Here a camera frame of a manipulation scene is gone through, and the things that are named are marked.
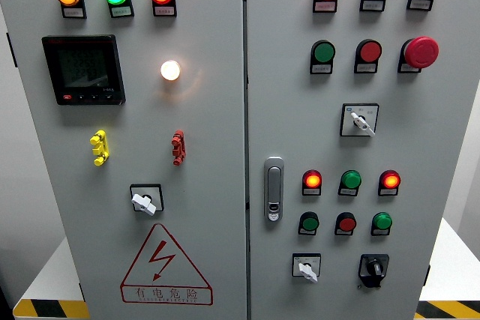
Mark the black knob turn switch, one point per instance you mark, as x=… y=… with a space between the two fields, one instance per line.
x=374 y=268

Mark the pale grey cabinet door with display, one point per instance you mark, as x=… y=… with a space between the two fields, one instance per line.
x=210 y=129

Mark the silver door lock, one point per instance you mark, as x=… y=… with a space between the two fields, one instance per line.
x=273 y=185

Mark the small red lit lamp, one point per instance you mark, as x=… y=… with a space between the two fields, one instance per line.
x=390 y=180
x=312 y=180

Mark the white lit lamp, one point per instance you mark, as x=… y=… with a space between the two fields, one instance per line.
x=170 y=70

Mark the small green push button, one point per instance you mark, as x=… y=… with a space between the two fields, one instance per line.
x=310 y=223

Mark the small green lamp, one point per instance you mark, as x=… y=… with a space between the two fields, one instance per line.
x=351 y=180
x=383 y=221

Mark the large green push button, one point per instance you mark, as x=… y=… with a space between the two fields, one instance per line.
x=324 y=52

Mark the small red push button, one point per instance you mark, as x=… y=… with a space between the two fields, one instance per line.
x=347 y=224

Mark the red warning triangle sign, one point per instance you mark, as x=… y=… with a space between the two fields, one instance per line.
x=161 y=260

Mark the large red push button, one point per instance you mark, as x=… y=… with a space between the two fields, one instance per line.
x=370 y=51

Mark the pale grey cabinet door with lock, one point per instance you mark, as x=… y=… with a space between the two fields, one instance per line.
x=412 y=140

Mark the black display meter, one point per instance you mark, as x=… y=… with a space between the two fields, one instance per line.
x=82 y=69

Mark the large red stop button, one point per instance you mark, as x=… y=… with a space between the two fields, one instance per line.
x=422 y=52

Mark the black door hinge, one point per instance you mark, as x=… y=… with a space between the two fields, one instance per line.
x=81 y=292
x=11 y=50
x=427 y=275

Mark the black yellow striped tape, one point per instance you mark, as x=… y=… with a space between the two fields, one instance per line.
x=450 y=309
x=48 y=309

